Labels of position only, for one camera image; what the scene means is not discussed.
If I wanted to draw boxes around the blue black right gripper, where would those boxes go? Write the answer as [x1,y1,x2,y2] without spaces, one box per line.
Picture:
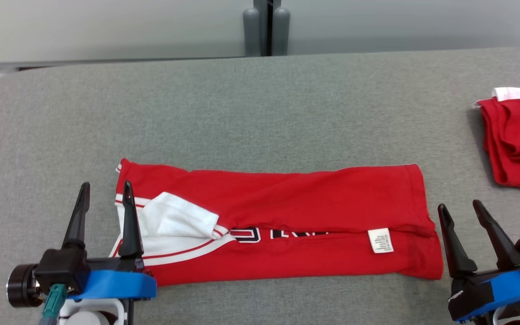
[437,199,520,324]

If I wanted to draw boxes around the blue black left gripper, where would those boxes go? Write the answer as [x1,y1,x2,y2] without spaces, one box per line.
[61,180,158,302]

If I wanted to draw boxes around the red shorts with white trim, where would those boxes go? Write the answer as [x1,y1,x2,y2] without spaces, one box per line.
[472,87,520,194]

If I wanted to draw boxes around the red jersey with white sleeves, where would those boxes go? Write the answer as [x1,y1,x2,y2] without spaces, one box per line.
[108,158,445,288]

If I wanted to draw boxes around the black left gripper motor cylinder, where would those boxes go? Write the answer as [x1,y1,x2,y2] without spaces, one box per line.
[6,264,44,309]

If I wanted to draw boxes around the teal left camera connector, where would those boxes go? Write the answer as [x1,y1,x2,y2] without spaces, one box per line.
[38,283,68,325]

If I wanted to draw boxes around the grey wall base rail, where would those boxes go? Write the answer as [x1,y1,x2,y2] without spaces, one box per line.
[0,56,248,70]

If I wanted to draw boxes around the grey partition post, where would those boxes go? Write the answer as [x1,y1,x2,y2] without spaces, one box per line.
[242,0,268,57]
[269,0,291,56]

